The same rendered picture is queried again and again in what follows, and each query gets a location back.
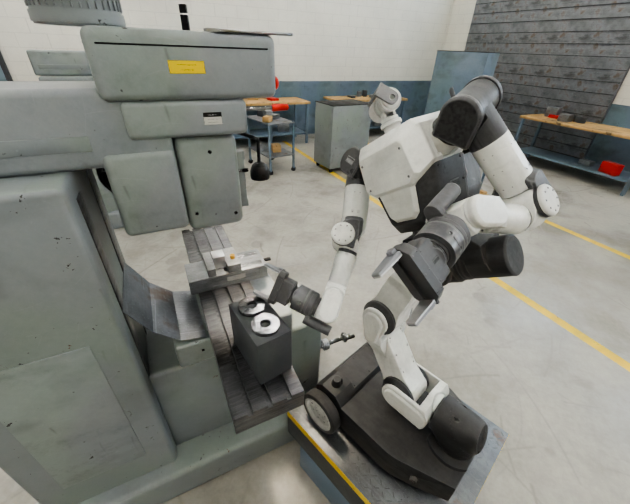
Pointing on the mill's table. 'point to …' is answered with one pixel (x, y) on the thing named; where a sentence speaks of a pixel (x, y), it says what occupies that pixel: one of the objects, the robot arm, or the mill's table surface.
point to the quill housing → (209, 179)
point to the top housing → (178, 64)
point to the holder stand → (261, 337)
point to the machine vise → (198, 271)
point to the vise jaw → (232, 260)
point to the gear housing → (184, 118)
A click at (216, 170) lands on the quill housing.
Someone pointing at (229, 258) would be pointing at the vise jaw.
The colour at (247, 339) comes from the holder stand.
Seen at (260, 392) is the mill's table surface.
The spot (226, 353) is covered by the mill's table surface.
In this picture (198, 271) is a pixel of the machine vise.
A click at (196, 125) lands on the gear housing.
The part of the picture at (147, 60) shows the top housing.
